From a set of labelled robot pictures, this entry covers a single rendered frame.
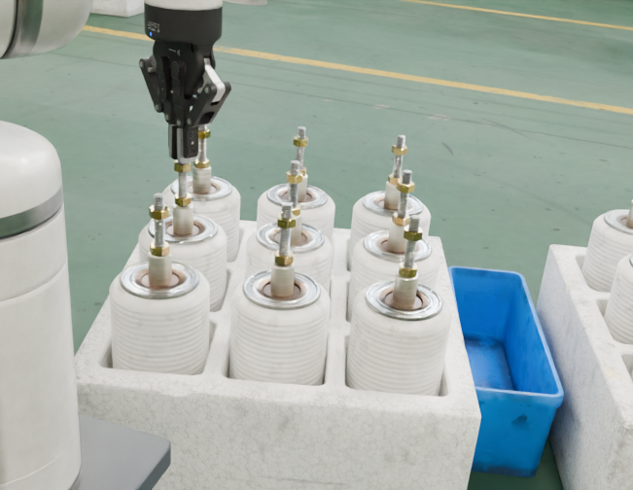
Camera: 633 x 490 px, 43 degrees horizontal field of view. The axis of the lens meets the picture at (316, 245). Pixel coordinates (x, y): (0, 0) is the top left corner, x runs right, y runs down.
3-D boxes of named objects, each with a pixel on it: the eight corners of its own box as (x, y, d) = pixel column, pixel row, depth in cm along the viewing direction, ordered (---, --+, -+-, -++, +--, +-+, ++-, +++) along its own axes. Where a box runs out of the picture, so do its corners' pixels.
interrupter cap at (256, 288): (318, 317, 74) (318, 310, 74) (236, 309, 74) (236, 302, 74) (322, 278, 81) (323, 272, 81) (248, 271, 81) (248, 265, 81)
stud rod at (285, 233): (283, 272, 77) (288, 200, 74) (290, 276, 77) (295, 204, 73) (275, 274, 77) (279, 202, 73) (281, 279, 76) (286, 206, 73)
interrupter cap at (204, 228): (141, 222, 90) (141, 216, 89) (206, 215, 93) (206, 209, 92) (157, 251, 84) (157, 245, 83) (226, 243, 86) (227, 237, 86)
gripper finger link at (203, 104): (206, 81, 76) (181, 114, 80) (214, 97, 75) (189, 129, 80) (228, 78, 77) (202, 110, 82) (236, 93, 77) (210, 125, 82)
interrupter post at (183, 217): (169, 228, 89) (169, 201, 87) (191, 227, 89) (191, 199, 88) (175, 238, 87) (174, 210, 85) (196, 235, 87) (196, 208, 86)
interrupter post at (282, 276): (293, 300, 76) (295, 269, 75) (267, 297, 76) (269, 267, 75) (295, 288, 79) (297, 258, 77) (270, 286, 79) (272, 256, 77)
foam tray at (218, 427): (453, 559, 81) (482, 416, 73) (71, 526, 82) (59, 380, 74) (423, 347, 116) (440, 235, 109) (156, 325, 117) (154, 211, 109)
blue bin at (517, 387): (545, 483, 92) (567, 399, 87) (449, 473, 93) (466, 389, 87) (508, 342, 119) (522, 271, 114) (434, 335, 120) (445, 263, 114)
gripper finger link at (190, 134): (179, 109, 81) (180, 157, 83) (196, 116, 79) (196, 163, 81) (191, 106, 82) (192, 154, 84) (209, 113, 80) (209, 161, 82)
